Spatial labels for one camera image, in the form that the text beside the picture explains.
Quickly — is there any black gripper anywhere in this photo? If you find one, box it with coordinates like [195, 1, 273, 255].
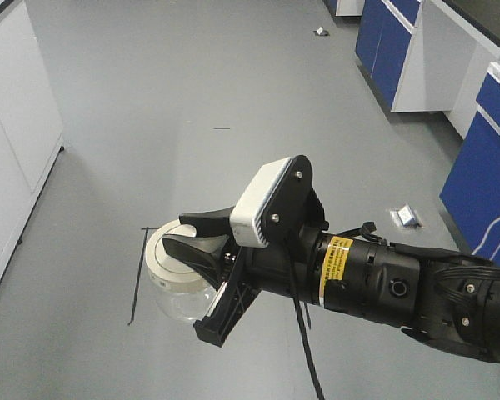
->
[161, 189, 333, 348]

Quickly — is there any glass jar with white lid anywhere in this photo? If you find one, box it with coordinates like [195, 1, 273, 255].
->
[145, 220, 217, 323]

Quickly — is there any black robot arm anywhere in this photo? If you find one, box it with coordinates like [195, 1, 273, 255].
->
[162, 190, 500, 363]

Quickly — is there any white cabinet at left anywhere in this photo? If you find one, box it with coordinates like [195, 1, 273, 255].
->
[0, 1, 63, 282]

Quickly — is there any crumpled paper scrap far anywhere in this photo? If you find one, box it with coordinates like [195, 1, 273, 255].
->
[313, 27, 329, 37]

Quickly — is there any blue lab cabinet right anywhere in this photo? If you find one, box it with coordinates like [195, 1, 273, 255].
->
[328, 1, 500, 264]

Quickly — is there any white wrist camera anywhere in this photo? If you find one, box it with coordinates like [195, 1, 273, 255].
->
[229, 155, 313, 248]

